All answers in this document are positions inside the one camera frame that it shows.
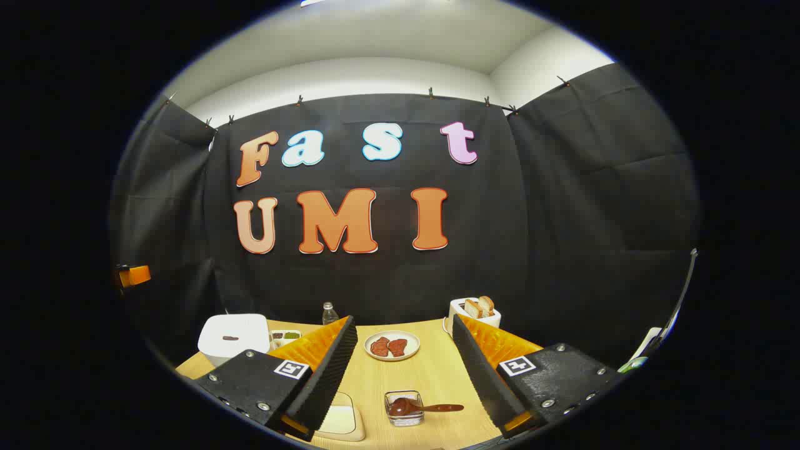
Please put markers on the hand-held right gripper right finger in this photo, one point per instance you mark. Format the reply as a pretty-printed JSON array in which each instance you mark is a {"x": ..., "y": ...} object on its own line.
[{"x": 484, "y": 381}]

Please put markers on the white toaster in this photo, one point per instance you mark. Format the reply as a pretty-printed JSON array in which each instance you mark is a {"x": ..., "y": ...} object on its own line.
[{"x": 456, "y": 310}]

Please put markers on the white divided condiment tray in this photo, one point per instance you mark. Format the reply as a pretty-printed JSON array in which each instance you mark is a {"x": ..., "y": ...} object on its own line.
[{"x": 281, "y": 342}]

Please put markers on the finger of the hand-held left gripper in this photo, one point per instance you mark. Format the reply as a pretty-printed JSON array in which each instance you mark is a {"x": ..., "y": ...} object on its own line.
[{"x": 136, "y": 275}]

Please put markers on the toasted bread slice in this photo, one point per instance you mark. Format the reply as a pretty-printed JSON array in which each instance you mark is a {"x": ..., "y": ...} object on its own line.
[
  {"x": 472, "y": 309},
  {"x": 487, "y": 305}
]

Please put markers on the clear plastic water bottle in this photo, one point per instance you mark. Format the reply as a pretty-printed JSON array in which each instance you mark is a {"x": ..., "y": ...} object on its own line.
[{"x": 329, "y": 315}]

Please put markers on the clear rounded rice tray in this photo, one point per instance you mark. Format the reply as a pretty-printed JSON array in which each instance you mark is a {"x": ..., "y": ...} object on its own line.
[{"x": 350, "y": 400}]

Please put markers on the clear square chopstick holder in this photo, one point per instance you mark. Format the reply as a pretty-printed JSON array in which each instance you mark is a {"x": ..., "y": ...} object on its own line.
[{"x": 406, "y": 420}]

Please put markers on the heap of white rice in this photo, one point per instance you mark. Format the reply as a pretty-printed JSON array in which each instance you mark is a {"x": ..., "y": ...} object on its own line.
[{"x": 339, "y": 420}]

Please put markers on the brown wooden spoon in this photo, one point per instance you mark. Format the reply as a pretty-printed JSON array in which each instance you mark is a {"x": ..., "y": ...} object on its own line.
[{"x": 400, "y": 407}]

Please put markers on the white and green object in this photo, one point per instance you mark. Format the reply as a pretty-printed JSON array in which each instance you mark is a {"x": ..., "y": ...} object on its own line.
[{"x": 644, "y": 350}]

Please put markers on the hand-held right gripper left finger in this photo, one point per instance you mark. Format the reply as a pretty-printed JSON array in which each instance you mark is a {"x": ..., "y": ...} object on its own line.
[{"x": 331, "y": 375}]

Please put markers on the red meat piece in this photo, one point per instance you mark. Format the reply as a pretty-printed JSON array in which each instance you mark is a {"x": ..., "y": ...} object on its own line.
[
  {"x": 379, "y": 347},
  {"x": 397, "y": 347}
]

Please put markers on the white rice cooker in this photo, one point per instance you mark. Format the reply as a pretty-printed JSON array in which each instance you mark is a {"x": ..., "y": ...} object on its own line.
[{"x": 231, "y": 328}]

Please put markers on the white round plate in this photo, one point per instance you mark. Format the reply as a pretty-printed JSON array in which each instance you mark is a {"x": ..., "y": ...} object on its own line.
[{"x": 412, "y": 344}]

